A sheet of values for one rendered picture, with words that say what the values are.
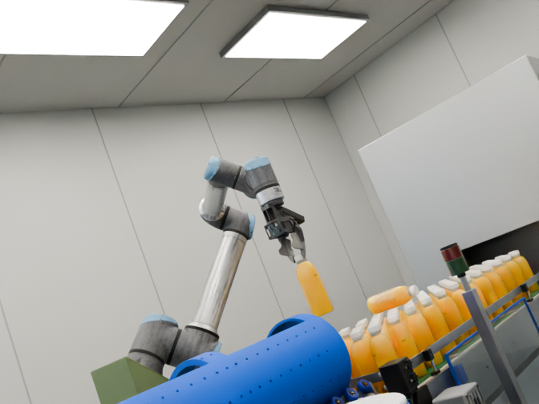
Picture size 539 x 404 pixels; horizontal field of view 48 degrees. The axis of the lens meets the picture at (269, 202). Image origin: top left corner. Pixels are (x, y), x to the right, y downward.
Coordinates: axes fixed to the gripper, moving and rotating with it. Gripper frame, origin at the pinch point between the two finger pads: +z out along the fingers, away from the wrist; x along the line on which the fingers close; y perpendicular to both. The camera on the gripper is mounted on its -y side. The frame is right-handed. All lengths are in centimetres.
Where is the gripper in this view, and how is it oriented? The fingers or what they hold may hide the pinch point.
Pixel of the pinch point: (299, 256)
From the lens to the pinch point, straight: 204.8
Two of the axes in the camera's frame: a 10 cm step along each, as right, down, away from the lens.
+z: 3.7, 9.1, -2.0
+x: 6.8, -4.1, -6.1
